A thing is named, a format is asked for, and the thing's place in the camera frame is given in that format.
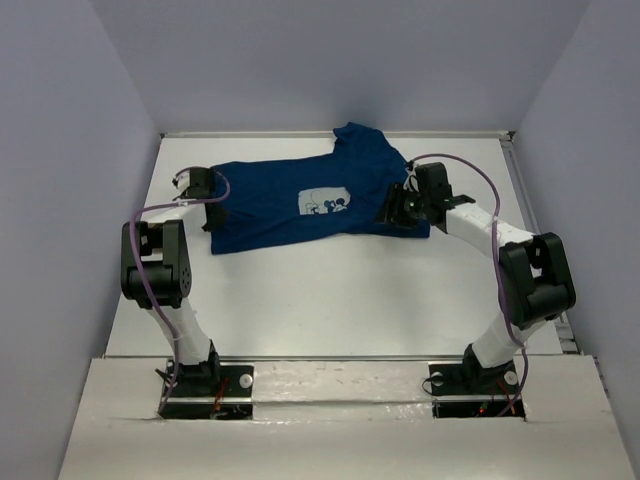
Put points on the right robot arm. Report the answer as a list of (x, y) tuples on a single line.
[(533, 277)]

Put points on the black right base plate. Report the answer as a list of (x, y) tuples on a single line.
[(456, 396)]

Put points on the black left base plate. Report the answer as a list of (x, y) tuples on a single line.
[(225, 390)]

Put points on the blue printed t shirt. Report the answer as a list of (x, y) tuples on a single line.
[(281, 202)]

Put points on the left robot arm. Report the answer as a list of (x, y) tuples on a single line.
[(156, 274)]

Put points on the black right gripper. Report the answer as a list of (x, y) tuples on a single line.
[(395, 194)]

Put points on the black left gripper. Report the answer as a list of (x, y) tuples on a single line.
[(213, 216)]

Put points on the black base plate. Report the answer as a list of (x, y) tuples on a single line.
[(456, 396), (225, 390)]

